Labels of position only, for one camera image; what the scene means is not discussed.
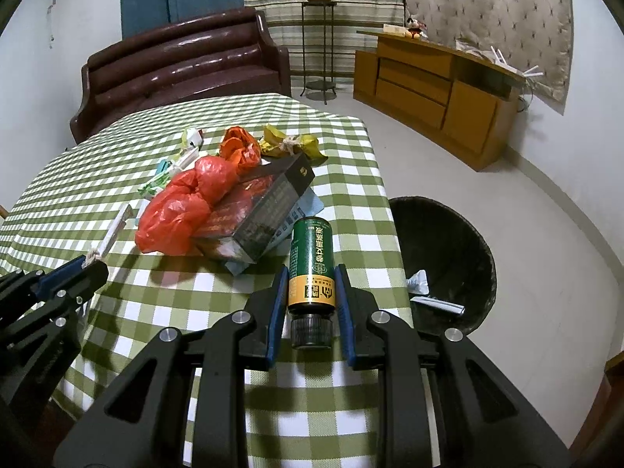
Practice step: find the teal and white tube box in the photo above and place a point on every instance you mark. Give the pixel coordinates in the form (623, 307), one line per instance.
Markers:
(178, 161)

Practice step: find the black metal plant stand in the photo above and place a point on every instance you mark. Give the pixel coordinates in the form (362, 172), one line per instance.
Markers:
(319, 85)

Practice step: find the green checked tablecloth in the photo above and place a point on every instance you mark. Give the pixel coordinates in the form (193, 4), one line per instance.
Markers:
(317, 122)

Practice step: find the flat white stick wrapper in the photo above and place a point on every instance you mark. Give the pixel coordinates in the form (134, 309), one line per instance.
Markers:
(438, 304)

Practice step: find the small white box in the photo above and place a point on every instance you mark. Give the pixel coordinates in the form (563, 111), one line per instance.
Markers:
(395, 30)

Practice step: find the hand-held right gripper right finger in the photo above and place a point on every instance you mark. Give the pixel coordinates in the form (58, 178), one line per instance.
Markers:
(343, 312)

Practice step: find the dark brown leather sofa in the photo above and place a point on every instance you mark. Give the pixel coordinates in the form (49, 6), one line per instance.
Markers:
(185, 63)

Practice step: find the white squeezed tube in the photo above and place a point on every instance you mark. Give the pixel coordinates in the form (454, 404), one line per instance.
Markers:
(418, 282)

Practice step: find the long white box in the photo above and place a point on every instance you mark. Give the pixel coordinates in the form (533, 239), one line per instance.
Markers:
(117, 229)

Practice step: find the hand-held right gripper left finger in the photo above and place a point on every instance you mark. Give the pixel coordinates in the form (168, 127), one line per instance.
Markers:
(278, 312)

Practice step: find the small white green wrapper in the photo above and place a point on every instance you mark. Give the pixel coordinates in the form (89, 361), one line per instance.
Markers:
(191, 137)

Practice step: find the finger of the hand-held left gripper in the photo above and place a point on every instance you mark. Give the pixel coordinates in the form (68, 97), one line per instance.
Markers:
(85, 280)
(61, 275)

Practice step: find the beige quilted curtain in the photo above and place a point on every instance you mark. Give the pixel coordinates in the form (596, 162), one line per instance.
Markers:
(487, 9)

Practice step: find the small toy figure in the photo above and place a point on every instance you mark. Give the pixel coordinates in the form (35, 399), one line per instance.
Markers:
(416, 27)

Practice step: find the black cardboard box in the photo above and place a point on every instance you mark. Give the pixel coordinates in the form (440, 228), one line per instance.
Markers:
(273, 200)

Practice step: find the white router with antennas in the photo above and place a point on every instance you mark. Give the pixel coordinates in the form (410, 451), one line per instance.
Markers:
(507, 61)

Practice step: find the white papers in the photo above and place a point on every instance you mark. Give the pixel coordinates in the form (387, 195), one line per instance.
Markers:
(470, 48)

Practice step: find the black woven waste bin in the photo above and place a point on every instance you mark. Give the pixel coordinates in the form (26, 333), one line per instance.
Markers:
(438, 243)

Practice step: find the red plastic bag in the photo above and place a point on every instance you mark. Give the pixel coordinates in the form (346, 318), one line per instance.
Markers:
(170, 219)

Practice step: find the brown wooden furniture edge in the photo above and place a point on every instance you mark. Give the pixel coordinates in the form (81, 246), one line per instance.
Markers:
(597, 399)

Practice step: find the wooden sideboard cabinet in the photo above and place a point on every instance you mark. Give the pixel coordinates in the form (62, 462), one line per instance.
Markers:
(468, 112)

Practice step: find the green bottle with yellow label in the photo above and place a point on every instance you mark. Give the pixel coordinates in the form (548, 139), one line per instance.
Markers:
(309, 263)

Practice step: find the orange plastic bag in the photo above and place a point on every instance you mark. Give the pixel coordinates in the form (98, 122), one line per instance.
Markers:
(236, 148)

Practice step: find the crumpled yellow wrapper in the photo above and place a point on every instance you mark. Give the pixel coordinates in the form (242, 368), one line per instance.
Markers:
(307, 146)

